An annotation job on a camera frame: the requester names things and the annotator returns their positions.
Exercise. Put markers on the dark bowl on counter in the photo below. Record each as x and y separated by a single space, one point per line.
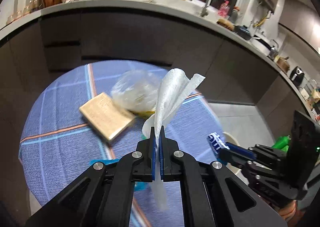
243 32

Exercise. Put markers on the clear crumpled plastic bag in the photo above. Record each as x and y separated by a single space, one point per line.
136 91

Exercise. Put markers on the blue plaid tablecloth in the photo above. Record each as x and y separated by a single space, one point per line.
57 145

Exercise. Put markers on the blue blister pack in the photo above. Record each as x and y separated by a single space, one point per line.
139 186

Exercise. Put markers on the person's right hand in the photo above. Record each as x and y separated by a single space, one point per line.
291 214

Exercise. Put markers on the black air fryer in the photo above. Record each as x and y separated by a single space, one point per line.
296 76

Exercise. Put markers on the white tissue paper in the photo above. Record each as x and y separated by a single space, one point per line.
175 87

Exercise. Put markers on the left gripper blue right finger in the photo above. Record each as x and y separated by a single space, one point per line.
212 195

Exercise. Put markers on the green bottle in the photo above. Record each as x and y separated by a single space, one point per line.
282 143

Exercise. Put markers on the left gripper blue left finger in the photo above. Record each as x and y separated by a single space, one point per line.
103 194

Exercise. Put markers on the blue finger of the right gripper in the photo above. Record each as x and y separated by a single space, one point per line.
232 151

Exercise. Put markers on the pink bottle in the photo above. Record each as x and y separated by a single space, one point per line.
224 9

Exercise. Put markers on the yellow wrapper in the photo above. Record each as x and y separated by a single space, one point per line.
145 114

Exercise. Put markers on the blue white snack bag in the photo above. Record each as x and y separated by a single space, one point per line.
216 143

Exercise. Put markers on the white trash bin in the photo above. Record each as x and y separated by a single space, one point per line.
230 139

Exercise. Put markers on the beige cardboard box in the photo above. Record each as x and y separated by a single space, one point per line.
105 116

